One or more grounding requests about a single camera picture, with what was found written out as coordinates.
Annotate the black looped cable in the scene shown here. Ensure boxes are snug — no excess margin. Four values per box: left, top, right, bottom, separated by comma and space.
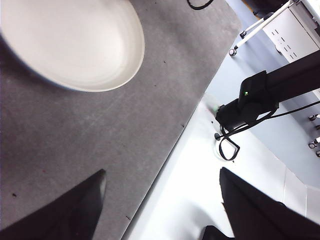
186, 0, 215, 11

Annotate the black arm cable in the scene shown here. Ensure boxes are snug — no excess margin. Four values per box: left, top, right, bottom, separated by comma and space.
214, 101, 320, 161

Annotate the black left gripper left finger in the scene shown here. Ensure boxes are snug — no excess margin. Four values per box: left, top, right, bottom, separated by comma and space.
0, 169, 108, 240

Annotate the white round plate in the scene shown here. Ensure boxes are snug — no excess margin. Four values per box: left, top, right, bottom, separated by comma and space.
0, 0, 146, 93

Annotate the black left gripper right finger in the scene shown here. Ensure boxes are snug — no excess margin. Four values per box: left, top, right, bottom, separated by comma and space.
201, 166, 320, 240

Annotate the white wheeled stand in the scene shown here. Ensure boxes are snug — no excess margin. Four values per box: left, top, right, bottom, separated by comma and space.
229, 0, 301, 57

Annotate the dark grey table mat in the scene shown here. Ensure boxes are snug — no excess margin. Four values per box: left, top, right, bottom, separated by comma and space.
0, 0, 243, 240

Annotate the white metal cabinet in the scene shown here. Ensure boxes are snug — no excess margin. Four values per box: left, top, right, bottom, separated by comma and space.
262, 0, 320, 64

